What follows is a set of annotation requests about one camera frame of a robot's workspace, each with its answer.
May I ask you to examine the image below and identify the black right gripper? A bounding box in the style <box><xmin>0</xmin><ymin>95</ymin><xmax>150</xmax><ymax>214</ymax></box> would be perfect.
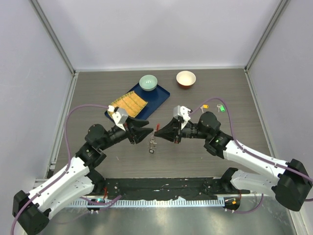
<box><xmin>155</xmin><ymin>116</ymin><xmax>210</xmax><ymax>144</ymax></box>

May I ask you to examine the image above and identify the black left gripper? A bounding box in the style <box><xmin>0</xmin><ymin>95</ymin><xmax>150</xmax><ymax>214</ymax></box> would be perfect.
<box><xmin>99</xmin><ymin>115</ymin><xmax>153</xmax><ymax>151</ymax></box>

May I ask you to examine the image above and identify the keyring bunch with tags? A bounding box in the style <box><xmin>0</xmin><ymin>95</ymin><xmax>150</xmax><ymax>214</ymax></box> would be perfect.
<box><xmin>149</xmin><ymin>123</ymin><xmax>160</xmax><ymax>154</ymax></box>

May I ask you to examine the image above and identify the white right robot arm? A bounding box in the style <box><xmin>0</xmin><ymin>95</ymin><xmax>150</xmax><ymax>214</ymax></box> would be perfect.
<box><xmin>155</xmin><ymin>112</ymin><xmax>313</xmax><ymax>212</ymax></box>

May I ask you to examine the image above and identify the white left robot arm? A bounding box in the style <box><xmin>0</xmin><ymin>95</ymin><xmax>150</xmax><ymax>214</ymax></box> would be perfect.
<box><xmin>12</xmin><ymin>117</ymin><xmax>153</xmax><ymax>235</ymax></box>

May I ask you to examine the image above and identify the woven bamboo plate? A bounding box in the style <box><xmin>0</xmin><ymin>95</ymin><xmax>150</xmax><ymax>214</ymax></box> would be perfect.
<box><xmin>111</xmin><ymin>91</ymin><xmax>148</xmax><ymax>118</ymax></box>

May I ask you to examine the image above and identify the blue rectangular tray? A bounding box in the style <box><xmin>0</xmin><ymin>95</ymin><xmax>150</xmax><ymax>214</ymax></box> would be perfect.
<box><xmin>104</xmin><ymin>83</ymin><xmax>171</xmax><ymax>123</ymax></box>

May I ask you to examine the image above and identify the key with yellow tag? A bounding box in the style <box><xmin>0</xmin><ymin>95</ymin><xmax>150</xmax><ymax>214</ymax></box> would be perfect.
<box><xmin>200</xmin><ymin>104</ymin><xmax>209</xmax><ymax>113</ymax></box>

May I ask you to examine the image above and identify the light green bowl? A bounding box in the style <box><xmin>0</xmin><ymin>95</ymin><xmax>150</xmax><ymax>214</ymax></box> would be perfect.
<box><xmin>139</xmin><ymin>74</ymin><xmax>158</xmax><ymax>91</ymax></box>

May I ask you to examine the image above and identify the red bowl white inside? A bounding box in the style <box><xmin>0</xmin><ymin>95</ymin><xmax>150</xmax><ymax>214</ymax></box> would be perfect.
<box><xmin>176</xmin><ymin>70</ymin><xmax>197</xmax><ymax>89</ymax></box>

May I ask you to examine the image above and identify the key with green tag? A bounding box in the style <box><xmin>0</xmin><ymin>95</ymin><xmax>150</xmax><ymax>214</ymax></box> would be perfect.
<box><xmin>217</xmin><ymin>104</ymin><xmax>225</xmax><ymax>112</ymax></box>

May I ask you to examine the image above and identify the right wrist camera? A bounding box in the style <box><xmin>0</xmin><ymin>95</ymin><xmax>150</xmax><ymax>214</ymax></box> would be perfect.
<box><xmin>173</xmin><ymin>105</ymin><xmax>192</xmax><ymax>122</ymax></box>

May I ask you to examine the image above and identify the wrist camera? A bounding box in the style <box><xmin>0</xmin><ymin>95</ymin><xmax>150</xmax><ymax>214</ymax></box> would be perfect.
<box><xmin>173</xmin><ymin>105</ymin><xmax>192</xmax><ymax>122</ymax></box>
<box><xmin>107</xmin><ymin>105</ymin><xmax>128</xmax><ymax>131</ymax></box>

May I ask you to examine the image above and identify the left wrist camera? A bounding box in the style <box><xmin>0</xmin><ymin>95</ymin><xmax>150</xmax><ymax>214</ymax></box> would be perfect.
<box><xmin>107</xmin><ymin>105</ymin><xmax>128</xmax><ymax>131</ymax></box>

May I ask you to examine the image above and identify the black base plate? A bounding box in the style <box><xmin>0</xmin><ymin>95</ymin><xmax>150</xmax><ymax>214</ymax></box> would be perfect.
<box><xmin>94</xmin><ymin>177</ymin><xmax>250</xmax><ymax>201</ymax></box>

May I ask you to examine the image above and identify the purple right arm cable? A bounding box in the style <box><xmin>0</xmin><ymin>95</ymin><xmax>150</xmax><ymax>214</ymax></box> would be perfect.
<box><xmin>189</xmin><ymin>97</ymin><xmax>313</xmax><ymax>214</ymax></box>

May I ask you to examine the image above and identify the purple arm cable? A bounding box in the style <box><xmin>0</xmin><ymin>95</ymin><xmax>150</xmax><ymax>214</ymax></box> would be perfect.
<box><xmin>189</xmin><ymin>97</ymin><xmax>313</xmax><ymax>214</ymax></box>
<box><xmin>11</xmin><ymin>104</ymin><xmax>110</xmax><ymax>235</ymax></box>

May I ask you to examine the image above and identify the white slotted cable duct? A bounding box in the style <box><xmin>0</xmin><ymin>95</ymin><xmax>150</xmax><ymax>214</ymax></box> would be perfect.
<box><xmin>70</xmin><ymin>198</ymin><xmax>225</xmax><ymax>208</ymax></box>

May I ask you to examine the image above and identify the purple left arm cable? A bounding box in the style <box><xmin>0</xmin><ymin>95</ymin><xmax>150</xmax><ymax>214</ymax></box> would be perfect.
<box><xmin>11</xmin><ymin>104</ymin><xmax>110</xmax><ymax>235</ymax></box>

